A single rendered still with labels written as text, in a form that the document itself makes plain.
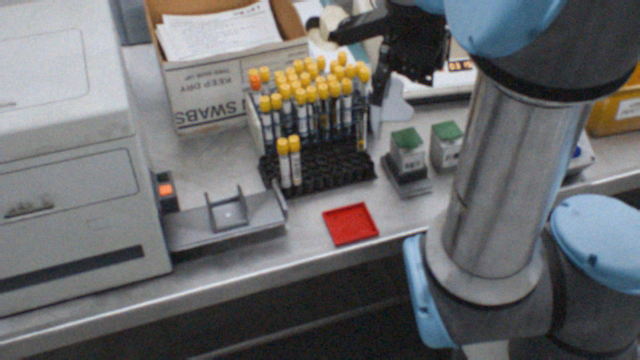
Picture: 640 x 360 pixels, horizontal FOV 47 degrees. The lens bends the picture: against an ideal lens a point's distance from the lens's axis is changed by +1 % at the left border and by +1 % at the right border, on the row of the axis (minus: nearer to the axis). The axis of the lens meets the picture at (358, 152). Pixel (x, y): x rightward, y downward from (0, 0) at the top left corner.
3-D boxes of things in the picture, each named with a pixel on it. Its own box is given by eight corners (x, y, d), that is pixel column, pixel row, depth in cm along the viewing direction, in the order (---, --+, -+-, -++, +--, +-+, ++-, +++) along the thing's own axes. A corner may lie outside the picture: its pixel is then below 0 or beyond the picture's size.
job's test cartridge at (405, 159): (399, 183, 113) (401, 152, 109) (388, 163, 117) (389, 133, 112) (423, 177, 114) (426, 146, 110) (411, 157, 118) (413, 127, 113)
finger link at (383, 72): (377, 107, 99) (392, 44, 98) (367, 104, 100) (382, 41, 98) (387, 106, 103) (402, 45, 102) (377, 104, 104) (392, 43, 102)
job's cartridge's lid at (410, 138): (401, 153, 109) (401, 150, 109) (390, 134, 113) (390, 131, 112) (425, 147, 110) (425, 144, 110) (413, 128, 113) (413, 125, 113)
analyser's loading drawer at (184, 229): (144, 265, 100) (137, 240, 97) (138, 231, 105) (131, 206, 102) (289, 228, 106) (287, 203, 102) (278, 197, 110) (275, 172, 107)
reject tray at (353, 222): (335, 247, 105) (335, 244, 105) (321, 215, 110) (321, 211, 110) (379, 235, 107) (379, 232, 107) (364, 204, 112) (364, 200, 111)
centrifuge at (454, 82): (376, 111, 129) (377, 53, 121) (347, 22, 150) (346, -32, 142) (506, 96, 132) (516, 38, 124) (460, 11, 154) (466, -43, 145)
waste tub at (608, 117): (593, 140, 123) (607, 92, 116) (556, 93, 133) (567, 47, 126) (664, 126, 126) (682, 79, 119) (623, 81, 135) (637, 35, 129)
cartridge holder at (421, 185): (400, 199, 113) (401, 183, 110) (379, 162, 119) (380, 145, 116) (432, 191, 114) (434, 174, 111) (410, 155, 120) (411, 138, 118)
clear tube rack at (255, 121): (262, 161, 119) (258, 127, 114) (248, 124, 126) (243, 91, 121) (379, 134, 124) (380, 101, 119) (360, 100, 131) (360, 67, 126)
